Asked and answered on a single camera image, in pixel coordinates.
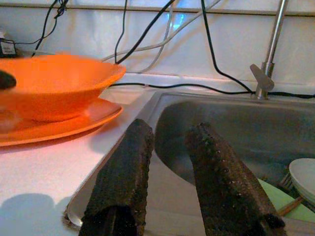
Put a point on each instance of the grey wall rail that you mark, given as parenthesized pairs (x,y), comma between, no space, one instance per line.
(98,8)

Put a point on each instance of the orange plate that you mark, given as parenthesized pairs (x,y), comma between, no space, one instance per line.
(98,115)

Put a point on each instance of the black power adapter brick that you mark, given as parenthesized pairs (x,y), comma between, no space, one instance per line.
(7,49)

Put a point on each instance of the orange bowl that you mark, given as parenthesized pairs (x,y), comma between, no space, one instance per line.
(61,83)

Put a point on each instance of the stainless steel sink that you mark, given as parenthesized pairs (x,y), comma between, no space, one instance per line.
(233,127)

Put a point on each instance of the light green plate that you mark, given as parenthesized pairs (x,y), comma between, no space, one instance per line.
(275,196)

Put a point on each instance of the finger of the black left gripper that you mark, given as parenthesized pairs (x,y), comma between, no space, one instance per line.
(6,79)

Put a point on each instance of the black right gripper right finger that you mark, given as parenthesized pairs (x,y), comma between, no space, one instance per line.
(221,186)

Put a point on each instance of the wooden chopstick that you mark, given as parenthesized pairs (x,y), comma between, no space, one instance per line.
(290,206)

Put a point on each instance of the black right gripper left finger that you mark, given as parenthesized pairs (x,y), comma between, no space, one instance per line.
(123,177)

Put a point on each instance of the steel faucet with lever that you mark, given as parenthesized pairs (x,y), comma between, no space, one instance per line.
(264,78)

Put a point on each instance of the white bowl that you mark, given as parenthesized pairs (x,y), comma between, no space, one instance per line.
(304,174)

